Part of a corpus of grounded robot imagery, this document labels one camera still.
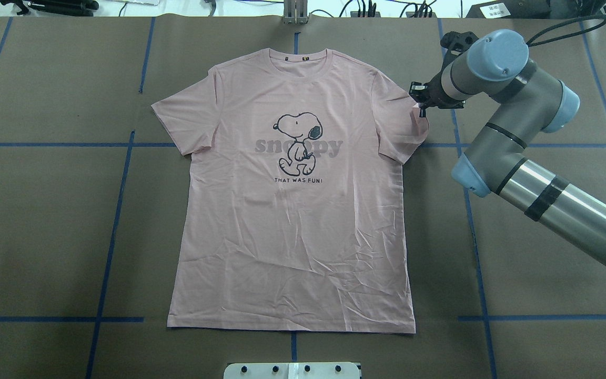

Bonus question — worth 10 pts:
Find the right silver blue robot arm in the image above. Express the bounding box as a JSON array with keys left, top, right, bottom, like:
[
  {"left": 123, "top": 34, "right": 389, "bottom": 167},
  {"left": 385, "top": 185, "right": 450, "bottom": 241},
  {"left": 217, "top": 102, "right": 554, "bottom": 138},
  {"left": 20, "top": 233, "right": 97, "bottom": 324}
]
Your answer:
[{"left": 409, "top": 29, "right": 606, "bottom": 267}]

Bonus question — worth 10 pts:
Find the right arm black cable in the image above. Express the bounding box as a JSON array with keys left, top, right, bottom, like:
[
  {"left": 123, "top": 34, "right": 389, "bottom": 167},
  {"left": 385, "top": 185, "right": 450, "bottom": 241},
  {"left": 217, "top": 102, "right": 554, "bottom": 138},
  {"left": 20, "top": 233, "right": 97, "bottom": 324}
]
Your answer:
[{"left": 525, "top": 13, "right": 606, "bottom": 48}]

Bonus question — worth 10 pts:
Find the pink Snoopy t-shirt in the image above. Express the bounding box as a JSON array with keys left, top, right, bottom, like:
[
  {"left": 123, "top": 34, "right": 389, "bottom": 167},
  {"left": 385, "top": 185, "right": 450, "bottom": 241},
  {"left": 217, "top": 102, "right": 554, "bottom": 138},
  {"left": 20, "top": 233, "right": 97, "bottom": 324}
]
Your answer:
[{"left": 151, "top": 48, "right": 429, "bottom": 334}]

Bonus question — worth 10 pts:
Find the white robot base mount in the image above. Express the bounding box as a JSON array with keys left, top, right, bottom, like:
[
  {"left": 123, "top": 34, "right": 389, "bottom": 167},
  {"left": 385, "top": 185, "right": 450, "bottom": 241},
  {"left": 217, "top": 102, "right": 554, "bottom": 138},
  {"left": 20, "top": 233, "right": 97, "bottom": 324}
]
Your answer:
[{"left": 223, "top": 362, "right": 363, "bottom": 378}]

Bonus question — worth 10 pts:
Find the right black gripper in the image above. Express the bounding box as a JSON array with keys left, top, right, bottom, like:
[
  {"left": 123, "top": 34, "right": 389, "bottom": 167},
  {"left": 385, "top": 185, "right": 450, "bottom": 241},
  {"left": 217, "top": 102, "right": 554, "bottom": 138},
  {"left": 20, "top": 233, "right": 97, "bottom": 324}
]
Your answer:
[{"left": 409, "top": 72, "right": 465, "bottom": 118}]

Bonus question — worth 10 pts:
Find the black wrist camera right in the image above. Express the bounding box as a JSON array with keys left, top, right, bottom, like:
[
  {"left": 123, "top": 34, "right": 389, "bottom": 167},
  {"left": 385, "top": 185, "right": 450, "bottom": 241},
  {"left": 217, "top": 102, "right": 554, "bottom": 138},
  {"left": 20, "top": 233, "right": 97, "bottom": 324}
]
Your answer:
[{"left": 440, "top": 31, "right": 479, "bottom": 56}]

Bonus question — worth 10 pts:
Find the aluminium frame post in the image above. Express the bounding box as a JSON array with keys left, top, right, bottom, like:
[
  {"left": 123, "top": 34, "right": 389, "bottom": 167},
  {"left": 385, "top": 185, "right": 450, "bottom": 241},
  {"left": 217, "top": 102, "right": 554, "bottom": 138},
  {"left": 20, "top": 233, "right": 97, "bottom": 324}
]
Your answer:
[{"left": 283, "top": 0, "right": 309, "bottom": 25}]

